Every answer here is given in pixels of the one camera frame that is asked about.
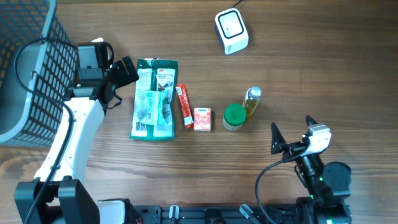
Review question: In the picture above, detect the green white glove package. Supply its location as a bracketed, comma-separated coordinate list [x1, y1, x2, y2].
[130, 58, 178, 141]

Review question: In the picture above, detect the green lid glass jar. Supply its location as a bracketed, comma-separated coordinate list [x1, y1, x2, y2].
[223, 103, 247, 131]

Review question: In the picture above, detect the yellow oil bottle silver cap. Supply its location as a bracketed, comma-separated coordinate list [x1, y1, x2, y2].
[243, 86, 262, 118]

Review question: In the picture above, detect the red stick sachet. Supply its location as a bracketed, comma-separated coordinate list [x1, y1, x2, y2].
[175, 84, 194, 129]

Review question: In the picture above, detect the red tissue pack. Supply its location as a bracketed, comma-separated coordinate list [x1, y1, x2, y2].
[193, 108, 211, 132]

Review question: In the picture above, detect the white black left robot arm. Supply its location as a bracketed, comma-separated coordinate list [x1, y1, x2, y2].
[14, 41, 139, 223]

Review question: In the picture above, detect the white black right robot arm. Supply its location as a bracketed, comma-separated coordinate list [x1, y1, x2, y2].
[271, 115, 352, 223]

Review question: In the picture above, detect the white barcode scanner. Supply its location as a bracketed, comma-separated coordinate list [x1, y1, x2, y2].
[215, 8, 249, 55]

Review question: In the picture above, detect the grey plastic mesh basket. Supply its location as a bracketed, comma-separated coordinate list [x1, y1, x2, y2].
[1, 0, 78, 147]

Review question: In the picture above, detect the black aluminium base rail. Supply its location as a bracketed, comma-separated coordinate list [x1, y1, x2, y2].
[129, 203, 353, 224]

